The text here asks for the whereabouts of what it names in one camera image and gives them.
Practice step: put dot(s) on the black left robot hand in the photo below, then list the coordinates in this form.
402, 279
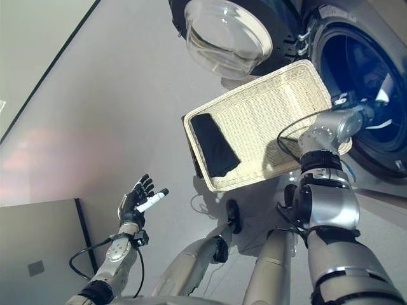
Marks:
133, 203

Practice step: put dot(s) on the black cloth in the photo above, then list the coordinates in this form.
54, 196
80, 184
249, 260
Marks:
213, 146

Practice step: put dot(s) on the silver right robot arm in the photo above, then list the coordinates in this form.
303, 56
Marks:
334, 203

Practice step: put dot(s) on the dark grey washing machine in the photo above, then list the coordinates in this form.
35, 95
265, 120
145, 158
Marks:
349, 54

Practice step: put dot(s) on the brown stool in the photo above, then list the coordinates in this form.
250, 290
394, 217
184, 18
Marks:
192, 152

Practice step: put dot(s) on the robot legs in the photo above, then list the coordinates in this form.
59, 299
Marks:
187, 267

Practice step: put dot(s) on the grey cabinet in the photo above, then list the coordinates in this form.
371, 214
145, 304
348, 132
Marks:
38, 248

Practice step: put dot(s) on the silver right robot leg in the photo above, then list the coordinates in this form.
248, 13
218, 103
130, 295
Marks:
273, 263

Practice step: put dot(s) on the cream wicker basket tray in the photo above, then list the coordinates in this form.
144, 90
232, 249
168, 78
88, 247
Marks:
270, 111

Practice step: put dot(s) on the round glass washer door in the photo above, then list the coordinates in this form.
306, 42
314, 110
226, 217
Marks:
225, 28

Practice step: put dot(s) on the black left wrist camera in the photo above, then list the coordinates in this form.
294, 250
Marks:
141, 238

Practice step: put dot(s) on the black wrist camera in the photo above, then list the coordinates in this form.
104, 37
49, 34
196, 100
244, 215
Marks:
141, 238
341, 100

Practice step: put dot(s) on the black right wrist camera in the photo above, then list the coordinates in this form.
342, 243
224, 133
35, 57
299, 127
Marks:
341, 100

